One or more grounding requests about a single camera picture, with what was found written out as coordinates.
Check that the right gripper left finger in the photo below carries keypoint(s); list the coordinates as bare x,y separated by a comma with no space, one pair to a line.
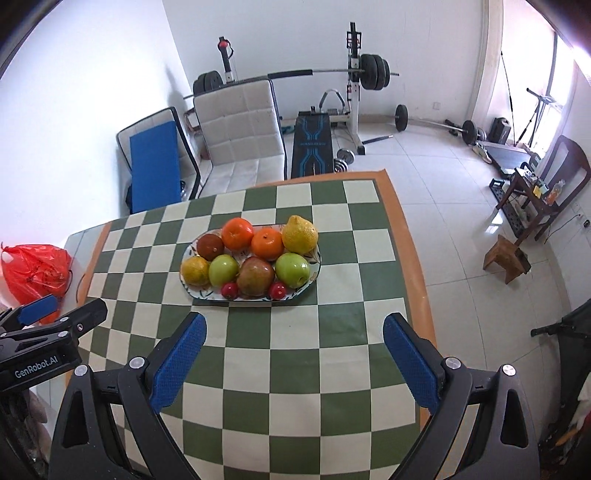
86,443

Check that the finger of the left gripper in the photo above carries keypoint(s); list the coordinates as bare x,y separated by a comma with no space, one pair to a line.
29,314
72,324

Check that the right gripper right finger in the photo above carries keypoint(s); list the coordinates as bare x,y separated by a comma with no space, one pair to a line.
502,441

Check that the large yellow pear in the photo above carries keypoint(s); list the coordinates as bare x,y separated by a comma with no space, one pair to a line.
194,271

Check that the orange tangerine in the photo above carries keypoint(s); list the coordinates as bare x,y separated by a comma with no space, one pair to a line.
236,234
267,243

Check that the small red cherry tomato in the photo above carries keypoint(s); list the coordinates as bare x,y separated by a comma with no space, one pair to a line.
277,291

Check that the small green apple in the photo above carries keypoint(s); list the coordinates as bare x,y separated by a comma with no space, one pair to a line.
293,270

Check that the small yellow lemon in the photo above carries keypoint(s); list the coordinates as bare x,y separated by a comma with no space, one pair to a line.
299,235

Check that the red plastic bag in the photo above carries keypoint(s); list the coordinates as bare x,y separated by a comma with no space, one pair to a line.
33,271

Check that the dark red round fruit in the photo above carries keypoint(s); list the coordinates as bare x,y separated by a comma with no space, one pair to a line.
210,246

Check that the large green apple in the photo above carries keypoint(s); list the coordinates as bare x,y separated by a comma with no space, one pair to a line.
222,270

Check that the green checkered tablecloth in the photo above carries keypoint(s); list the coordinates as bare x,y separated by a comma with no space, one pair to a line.
303,389

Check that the small wooden stool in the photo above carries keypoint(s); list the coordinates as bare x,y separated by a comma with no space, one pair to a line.
509,257

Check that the floral oval ceramic plate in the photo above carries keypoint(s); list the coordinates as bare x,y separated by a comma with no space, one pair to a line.
212,294

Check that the brown russet apple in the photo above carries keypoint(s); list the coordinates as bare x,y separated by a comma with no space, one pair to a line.
255,277

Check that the orange tangerine on plate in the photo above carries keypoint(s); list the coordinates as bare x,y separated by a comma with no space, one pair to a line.
267,243

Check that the dark wooden side table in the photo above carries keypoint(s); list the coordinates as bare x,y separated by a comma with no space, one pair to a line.
527,215

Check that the white padded chair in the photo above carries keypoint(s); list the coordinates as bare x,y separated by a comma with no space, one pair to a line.
240,124

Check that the dark wooden chair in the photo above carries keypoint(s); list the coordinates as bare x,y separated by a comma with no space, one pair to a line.
567,166

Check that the black blue exercise bench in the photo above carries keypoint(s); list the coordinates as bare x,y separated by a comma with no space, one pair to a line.
312,153

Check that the floor barbell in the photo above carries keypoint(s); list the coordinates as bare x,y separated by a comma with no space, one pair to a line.
468,130

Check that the barbell weight rack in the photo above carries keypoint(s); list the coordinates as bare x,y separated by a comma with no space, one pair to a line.
369,72

